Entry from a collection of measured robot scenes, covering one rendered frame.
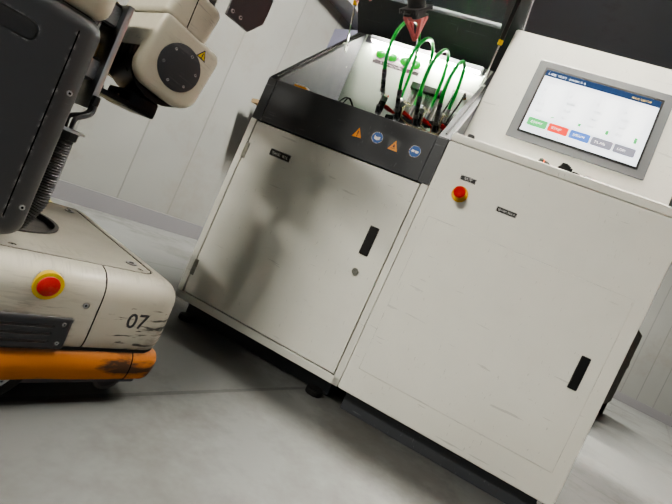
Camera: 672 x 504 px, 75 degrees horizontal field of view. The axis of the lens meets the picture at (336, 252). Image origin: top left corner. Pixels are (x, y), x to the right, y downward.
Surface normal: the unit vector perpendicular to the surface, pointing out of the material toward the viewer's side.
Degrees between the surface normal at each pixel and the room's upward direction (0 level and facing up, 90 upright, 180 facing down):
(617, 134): 76
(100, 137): 90
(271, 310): 90
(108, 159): 90
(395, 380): 90
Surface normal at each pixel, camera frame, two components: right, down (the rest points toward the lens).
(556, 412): -0.28, -0.08
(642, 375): -0.57, -0.22
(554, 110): -0.18, -0.29
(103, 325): 0.71, 0.35
